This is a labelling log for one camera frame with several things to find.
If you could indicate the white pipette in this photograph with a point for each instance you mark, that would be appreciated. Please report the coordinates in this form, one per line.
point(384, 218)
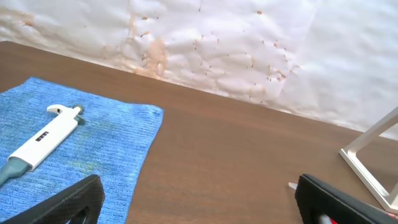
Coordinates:
point(46, 140)

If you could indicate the white and blue stand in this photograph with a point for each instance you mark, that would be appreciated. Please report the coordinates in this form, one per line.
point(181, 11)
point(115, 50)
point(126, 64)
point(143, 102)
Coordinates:
point(363, 174)

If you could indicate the blue cloth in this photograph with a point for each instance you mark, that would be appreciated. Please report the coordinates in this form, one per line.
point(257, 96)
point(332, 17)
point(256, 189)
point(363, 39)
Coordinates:
point(109, 140)

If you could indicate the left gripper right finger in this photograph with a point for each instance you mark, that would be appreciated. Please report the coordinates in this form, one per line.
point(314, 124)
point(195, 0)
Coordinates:
point(342, 205)

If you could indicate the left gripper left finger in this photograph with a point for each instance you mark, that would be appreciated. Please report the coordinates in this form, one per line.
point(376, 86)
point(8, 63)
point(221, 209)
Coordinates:
point(71, 202)

